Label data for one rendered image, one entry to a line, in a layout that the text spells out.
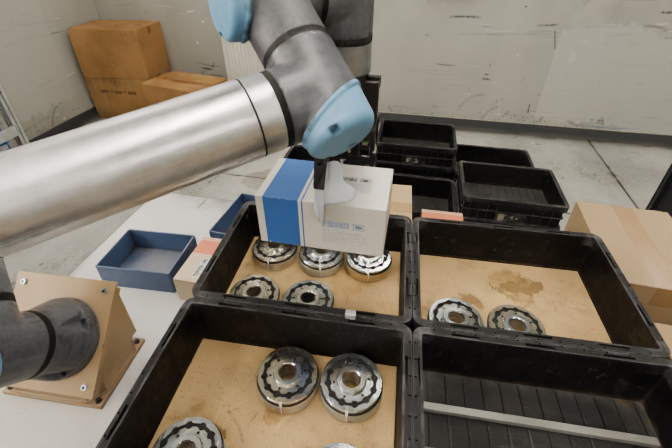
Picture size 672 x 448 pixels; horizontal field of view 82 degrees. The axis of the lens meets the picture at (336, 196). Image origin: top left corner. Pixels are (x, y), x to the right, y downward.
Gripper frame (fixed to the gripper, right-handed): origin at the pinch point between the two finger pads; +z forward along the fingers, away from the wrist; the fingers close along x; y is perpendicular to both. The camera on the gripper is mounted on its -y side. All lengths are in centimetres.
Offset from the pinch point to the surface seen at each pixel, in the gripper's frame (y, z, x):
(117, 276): -57, 38, 6
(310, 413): 1.7, 28.4, -20.9
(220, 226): -40, 37, 30
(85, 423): -42, 42, -25
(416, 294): 16.6, 18.3, -1.4
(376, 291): 9.1, 28.3, 6.7
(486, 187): 50, 62, 109
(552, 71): 116, 56, 284
